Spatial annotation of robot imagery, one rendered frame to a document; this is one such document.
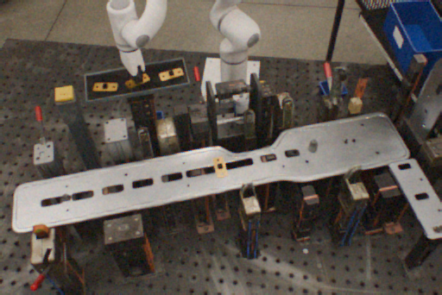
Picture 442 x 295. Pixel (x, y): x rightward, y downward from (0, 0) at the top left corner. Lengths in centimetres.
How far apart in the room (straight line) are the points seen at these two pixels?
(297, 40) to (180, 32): 89
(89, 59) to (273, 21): 173
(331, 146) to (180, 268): 71
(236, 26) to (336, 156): 61
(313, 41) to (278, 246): 210
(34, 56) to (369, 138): 174
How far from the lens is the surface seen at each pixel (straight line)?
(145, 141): 164
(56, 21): 402
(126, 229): 152
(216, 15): 187
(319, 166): 166
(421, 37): 218
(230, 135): 176
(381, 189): 169
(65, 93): 173
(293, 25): 374
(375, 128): 181
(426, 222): 165
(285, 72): 236
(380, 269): 187
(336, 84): 172
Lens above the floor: 237
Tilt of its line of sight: 51 degrees down
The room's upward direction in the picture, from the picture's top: 3 degrees counter-clockwise
